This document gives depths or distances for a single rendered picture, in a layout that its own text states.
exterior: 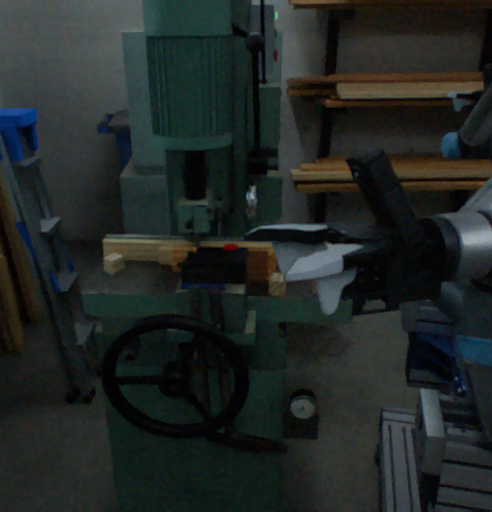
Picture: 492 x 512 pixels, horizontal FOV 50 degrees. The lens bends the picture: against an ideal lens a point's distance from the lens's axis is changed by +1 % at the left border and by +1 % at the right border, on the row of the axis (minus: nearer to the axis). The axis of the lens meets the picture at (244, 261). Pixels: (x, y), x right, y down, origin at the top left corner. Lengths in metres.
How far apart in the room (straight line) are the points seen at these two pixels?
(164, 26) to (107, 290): 0.56
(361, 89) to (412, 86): 0.29
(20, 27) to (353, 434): 2.96
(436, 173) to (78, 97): 2.29
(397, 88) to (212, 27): 2.25
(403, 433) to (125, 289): 1.08
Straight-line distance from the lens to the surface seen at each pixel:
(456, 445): 1.05
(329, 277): 0.48
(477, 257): 0.59
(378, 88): 3.22
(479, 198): 0.78
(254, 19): 1.43
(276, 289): 1.13
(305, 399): 1.20
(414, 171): 3.38
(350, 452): 2.08
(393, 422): 1.88
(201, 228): 1.20
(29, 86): 3.73
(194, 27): 1.08
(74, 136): 3.71
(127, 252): 1.33
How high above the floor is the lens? 1.44
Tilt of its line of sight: 25 degrees down
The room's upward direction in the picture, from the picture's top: straight up
